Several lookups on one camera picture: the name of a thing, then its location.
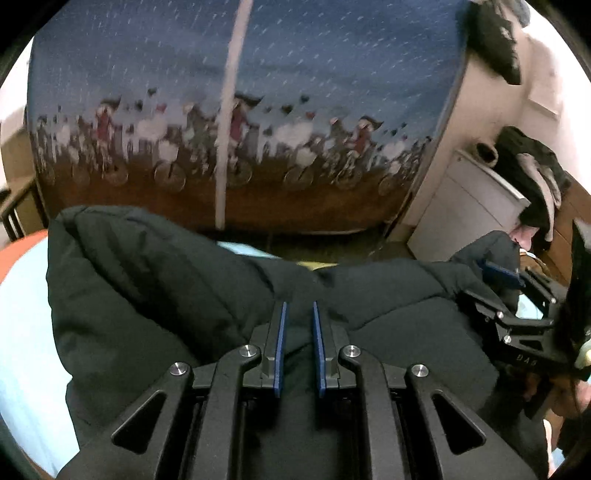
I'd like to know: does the pile of dark clothes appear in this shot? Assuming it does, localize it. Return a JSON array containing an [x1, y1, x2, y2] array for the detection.
[[495, 126, 573, 241]]

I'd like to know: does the blue printed fabric wardrobe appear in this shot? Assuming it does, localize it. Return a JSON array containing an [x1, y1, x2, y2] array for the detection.
[[25, 0, 478, 234]]

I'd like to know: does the wooden wardrobe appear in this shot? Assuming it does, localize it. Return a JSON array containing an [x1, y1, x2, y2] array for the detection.
[[383, 46, 573, 241]]

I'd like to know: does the person's right hand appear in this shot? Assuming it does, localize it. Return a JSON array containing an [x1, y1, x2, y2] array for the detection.
[[524, 371, 585, 418]]

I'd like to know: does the pink cloth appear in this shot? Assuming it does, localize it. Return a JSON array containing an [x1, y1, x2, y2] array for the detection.
[[510, 224, 536, 252]]

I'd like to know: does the wooden headboard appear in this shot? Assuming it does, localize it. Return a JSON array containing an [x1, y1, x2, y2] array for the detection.
[[549, 180, 591, 287]]

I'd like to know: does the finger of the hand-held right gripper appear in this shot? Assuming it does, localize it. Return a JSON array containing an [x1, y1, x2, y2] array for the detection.
[[457, 288, 553, 340], [478, 259, 566, 319]]

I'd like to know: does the black and white plush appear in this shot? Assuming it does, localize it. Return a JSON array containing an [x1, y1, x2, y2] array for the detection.
[[475, 142, 499, 168]]

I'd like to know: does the black padded jacket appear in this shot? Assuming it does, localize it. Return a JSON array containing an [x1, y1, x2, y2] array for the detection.
[[46, 205, 561, 480]]

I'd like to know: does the black tote bag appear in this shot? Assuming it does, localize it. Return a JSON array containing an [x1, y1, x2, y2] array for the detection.
[[468, 0, 522, 86]]

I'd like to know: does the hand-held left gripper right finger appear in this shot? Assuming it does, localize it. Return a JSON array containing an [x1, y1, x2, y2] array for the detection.
[[312, 301, 536, 480]]

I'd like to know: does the colourful patterned bed blanket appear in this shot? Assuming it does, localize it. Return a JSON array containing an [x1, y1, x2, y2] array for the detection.
[[0, 228, 568, 480]]

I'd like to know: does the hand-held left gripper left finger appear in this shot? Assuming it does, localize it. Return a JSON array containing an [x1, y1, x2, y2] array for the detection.
[[55, 300, 289, 480]]

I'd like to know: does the wooden nightstand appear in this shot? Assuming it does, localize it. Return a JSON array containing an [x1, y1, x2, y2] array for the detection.
[[0, 129, 49, 241]]

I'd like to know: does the white drawer cabinet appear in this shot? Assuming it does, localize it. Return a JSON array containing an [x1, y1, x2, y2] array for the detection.
[[406, 148, 532, 264]]

